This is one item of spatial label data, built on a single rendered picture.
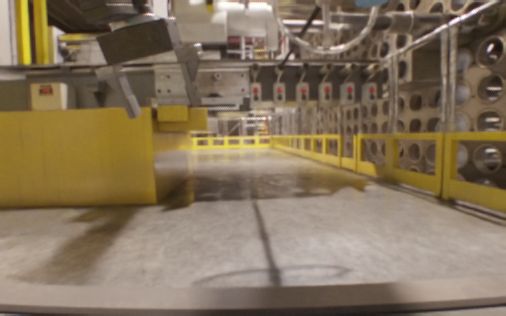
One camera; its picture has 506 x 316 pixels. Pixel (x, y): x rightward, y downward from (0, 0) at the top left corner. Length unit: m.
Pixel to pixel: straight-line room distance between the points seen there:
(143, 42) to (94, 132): 1.29
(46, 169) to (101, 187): 0.35
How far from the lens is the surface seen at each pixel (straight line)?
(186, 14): 2.16
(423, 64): 2.92
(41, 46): 2.80
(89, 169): 1.76
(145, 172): 1.62
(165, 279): 0.80
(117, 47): 0.50
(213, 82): 1.93
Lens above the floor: 0.39
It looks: 5 degrees down
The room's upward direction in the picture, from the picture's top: 1 degrees counter-clockwise
